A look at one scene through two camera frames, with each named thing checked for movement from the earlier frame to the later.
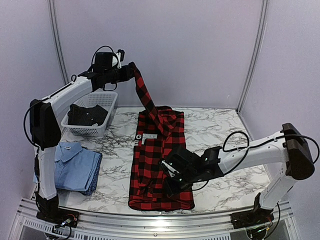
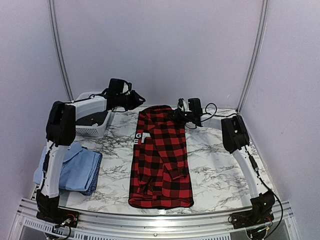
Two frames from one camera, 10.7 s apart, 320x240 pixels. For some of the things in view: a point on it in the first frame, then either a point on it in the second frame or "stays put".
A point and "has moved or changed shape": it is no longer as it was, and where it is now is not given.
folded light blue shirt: x=74 y=167 stays put
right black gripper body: x=188 y=178 to x=184 y=118
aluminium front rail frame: x=27 y=225 stays put
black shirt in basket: x=92 y=116 stays put
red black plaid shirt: x=159 y=131 has moved or changed shape
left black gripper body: x=111 y=77 to x=128 y=103
